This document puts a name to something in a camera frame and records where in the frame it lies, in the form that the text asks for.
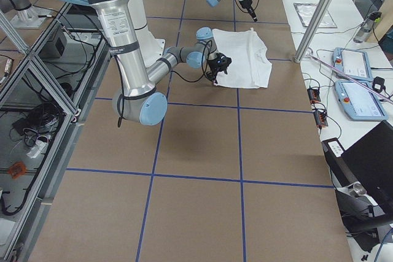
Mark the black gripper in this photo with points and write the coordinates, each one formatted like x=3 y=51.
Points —
x=248 y=5
x=214 y=65

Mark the white printed long-sleeve shirt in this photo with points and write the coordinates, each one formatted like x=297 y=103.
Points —
x=250 y=67

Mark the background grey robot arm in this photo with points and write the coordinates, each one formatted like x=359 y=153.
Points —
x=27 y=16

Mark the upper orange black adapter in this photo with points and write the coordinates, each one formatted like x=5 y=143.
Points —
x=313 y=95

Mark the orange black adapter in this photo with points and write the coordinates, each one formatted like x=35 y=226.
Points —
x=313 y=95
x=320 y=119

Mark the lower orange black adapter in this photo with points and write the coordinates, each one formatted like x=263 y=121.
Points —
x=320 y=119

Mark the clear water bottle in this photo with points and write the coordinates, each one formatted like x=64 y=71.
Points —
x=367 y=27

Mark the upper teach pendant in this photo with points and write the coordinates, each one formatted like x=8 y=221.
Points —
x=354 y=63

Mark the teach pendant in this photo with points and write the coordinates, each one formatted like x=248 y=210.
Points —
x=358 y=103
x=354 y=63

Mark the lower teach pendant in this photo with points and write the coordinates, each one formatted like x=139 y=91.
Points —
x=358 y=103

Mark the black power adapter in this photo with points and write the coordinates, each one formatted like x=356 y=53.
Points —
x=378 y=84

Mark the black laptop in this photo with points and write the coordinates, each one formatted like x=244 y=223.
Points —
x=368 y=161

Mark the white power strip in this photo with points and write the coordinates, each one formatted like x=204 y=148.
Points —
x=36 y=150

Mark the orange clamp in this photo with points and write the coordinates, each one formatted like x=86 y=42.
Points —
x=17 y=169

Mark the aluminium frame post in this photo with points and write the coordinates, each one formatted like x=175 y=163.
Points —
x=316 y=19

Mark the grey box under frame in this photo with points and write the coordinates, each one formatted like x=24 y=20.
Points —
x=55 y=44

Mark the aluminium frame rack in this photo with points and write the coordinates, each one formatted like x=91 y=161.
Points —
x=49 y=100

